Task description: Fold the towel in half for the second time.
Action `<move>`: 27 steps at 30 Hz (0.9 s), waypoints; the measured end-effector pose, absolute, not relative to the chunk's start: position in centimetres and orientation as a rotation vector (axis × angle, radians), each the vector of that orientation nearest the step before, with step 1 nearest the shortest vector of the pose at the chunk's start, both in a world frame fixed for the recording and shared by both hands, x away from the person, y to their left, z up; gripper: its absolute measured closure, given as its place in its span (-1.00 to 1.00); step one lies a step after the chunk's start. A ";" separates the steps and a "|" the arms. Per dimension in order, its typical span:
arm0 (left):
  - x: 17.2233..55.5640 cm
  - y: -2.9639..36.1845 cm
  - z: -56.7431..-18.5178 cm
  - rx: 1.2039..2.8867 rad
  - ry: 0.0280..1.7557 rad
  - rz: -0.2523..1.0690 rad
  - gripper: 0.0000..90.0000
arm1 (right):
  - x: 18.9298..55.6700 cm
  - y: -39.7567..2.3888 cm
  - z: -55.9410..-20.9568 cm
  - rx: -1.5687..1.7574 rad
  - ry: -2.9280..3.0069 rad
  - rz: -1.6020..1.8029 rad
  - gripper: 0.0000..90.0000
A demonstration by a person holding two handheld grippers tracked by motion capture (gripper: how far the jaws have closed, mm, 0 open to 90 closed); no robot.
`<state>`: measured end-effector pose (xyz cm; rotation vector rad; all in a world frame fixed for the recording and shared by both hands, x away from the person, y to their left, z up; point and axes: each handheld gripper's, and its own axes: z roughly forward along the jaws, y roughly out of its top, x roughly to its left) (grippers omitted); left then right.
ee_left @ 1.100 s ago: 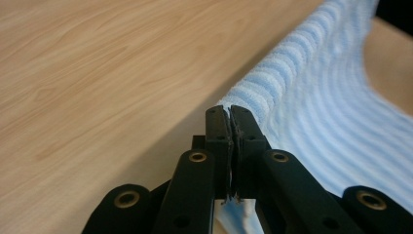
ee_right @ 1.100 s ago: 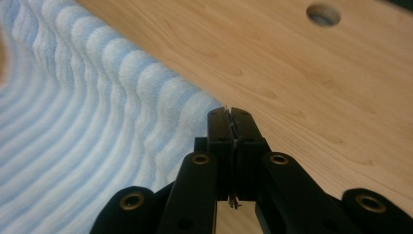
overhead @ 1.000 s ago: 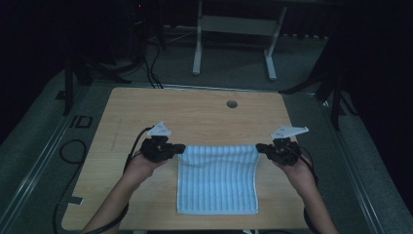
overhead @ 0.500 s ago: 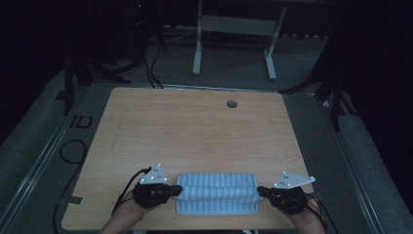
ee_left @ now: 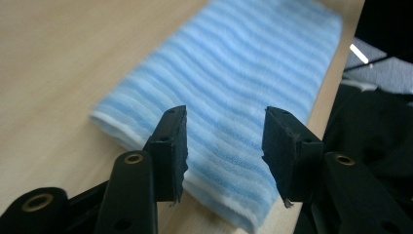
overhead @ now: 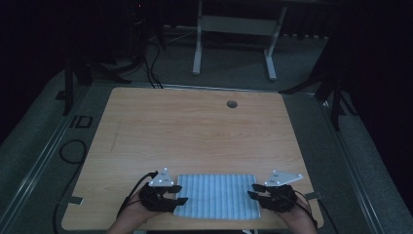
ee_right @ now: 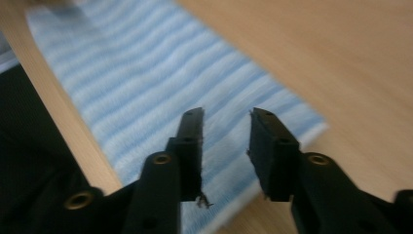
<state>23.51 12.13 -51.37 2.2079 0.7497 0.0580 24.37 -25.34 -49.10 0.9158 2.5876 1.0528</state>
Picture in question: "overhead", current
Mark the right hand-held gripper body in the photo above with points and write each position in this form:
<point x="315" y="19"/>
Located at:
<point x="279" y="195"/>

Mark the person's right hand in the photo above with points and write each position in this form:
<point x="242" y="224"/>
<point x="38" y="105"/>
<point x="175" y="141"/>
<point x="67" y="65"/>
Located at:
<point x="297" y="213"/>

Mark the blue white striped cloth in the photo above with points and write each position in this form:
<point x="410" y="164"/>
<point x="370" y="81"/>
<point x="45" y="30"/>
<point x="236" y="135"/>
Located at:
<point x="217" y="196"/>

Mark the grey tape strip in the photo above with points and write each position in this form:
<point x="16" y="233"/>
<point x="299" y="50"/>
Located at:
<point x="314" y="195"/>
<point x="75" y="200"/>

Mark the white desk frame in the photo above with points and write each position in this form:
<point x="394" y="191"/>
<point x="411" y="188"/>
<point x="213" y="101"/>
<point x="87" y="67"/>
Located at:
<point x="233" y="26"/>

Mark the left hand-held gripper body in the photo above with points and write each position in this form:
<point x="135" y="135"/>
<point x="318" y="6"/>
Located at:
<point x="156" y="196"/>

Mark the aluminium floor rail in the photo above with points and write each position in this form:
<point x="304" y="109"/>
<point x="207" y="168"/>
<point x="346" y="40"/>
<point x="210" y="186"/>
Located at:
<point x="35" y="162"/>
<point x="211" y="87"/>
<point x="354" y="175"/>

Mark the person's left hand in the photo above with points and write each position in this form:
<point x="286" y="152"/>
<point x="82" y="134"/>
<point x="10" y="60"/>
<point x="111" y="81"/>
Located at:
<point x="139" y="211"/>

